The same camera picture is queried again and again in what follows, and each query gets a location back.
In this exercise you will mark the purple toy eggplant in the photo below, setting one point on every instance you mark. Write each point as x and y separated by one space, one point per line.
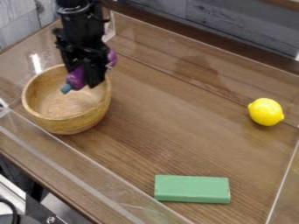
75 82

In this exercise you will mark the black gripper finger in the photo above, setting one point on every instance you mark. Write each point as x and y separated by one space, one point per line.
71 56
96 69

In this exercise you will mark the green rectangular block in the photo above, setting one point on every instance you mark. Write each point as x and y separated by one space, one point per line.
191 189

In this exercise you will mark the clear acrylic corner bracket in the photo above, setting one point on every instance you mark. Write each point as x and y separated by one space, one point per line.
110 25

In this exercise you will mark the yellow toy lemon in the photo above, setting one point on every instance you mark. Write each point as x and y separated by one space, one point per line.
266 112

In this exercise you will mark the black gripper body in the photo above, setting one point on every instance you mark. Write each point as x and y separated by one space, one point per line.
82 29

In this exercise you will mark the clear acrylic back wall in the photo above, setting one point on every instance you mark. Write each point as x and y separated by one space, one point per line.
231 69

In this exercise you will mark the clear acrylic front wall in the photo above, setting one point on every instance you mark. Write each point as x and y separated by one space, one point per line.
86 185

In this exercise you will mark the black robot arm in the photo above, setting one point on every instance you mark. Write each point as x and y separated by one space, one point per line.
79 40

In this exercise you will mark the clear acrylic wall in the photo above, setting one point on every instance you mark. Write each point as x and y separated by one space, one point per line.
231 69
86 185

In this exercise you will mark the brown wooden bowl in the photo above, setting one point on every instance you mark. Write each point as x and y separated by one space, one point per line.
70 113

